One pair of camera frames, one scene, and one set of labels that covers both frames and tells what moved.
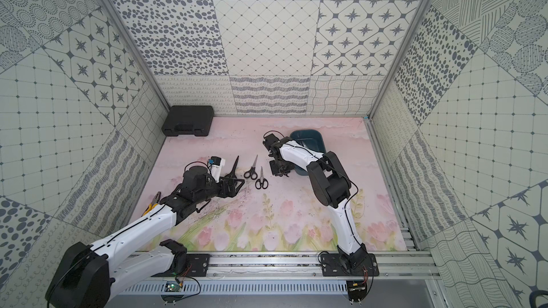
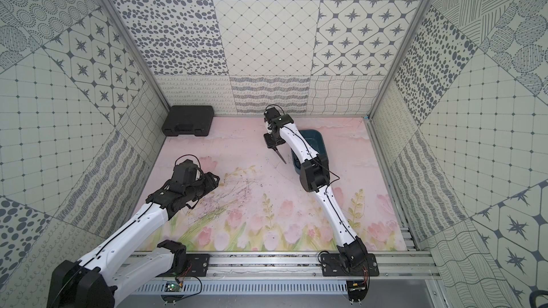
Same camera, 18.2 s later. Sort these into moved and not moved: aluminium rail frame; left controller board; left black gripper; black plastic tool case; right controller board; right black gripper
Moved: right black gripper; left black gripper
Not moved: aluminium rail frame; left controller board; black plastic tool case; right controller board
